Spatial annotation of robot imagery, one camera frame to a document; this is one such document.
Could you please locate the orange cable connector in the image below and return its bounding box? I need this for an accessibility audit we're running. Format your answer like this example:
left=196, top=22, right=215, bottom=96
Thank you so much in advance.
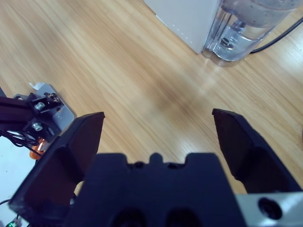
left=28, top=139, right=47, bottom=160

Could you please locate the black aluminium profile post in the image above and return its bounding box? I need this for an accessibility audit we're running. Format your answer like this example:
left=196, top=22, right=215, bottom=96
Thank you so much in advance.
left=0, top=93, right=63, bottom=142

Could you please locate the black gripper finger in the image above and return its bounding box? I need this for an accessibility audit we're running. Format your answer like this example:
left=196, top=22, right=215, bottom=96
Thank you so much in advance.
left=9, top=112, right=106, bottom=224
left=212, top=108, right=303, bottom=194

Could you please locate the black power cable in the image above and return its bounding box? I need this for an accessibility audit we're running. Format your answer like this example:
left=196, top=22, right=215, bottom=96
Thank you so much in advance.
left=250, top=17, right=303, bottom=54

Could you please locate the grey metal mount plate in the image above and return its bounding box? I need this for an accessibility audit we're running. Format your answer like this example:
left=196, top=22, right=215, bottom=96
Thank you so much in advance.
left=13, top=81, right=77, bottom=142

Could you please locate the white capsule coffee machine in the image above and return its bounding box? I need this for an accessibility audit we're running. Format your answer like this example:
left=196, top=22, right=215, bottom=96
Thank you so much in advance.
left=144, top=0, right=221, bottom=54

